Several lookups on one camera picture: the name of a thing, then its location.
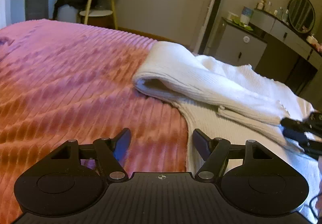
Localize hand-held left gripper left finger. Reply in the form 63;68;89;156
50;128;132;182

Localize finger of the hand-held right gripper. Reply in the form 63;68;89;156
283;128;312;149
280;117;315;131

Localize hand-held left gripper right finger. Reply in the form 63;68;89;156
192;129;273;183

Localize white knit sweater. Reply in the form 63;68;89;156
132;41;322;217

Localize pink cosmetic items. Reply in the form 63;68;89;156
305;33;322;52

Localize grey vanity desk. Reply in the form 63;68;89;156
252;8;322;96

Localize pink ribbed blanket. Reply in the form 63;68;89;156
0;19;190;224

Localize grey cabinet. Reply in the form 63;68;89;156
215;17;268;70

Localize round black mirror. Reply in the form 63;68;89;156
287;0;316;33

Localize green packet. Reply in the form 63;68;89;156
232;19;253;31

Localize white blue canister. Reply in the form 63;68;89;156
240;7;254;24

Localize round white side table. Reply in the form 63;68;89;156
75;0;122;29

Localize white tower fan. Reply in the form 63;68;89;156
197;0;229;55

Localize white bin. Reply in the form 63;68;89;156
56;4;77;23

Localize black cable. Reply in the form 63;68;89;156
309;193;322;217

